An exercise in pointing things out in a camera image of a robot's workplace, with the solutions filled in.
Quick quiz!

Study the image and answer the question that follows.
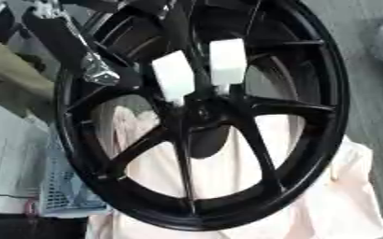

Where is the pale perforated plastic crate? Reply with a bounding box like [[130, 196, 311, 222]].
[[37, 123, 113, 218]]

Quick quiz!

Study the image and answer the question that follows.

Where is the black spoked wheel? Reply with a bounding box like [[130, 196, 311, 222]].
[[54, 0, 352, 232]]

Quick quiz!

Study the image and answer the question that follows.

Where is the black round object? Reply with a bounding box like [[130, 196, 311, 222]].
[[188, 124, 234, 161]]

